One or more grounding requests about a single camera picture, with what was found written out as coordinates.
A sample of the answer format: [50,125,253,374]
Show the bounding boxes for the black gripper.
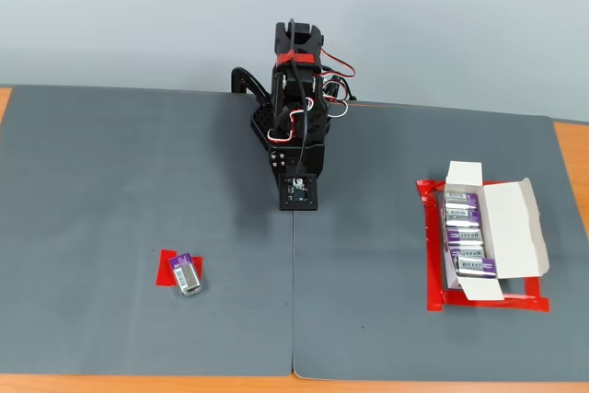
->
[268,133,329,177]

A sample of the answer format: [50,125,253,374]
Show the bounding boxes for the purple silver 9V battery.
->
[448,247,487,260]
[454,257,498,280]
[167,252,204,298]
[444,191,480,211]
[445,225,487,248]
[445,208,482,228]

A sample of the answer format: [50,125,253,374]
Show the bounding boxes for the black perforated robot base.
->
[249,103,333,151]

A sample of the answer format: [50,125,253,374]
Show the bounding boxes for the white cardboard box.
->
[443,160,551,302]

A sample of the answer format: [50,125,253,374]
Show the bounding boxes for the black table clamp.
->
[230,67,271,105]

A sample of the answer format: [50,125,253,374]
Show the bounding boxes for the red tape band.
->
[275,51,324,67]

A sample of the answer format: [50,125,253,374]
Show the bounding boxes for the grey table mat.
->
[0,84,295,378]
[291,98,589,384]

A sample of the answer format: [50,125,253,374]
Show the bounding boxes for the red tape patch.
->
[155,249,204,291]

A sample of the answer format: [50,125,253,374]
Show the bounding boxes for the black square wrist camera module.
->
[278,172,320,213]

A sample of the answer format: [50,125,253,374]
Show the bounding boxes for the red white black servo wires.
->
[265,46,358,145]

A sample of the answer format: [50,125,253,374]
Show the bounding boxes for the red tape frame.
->
[416,178,552,314]

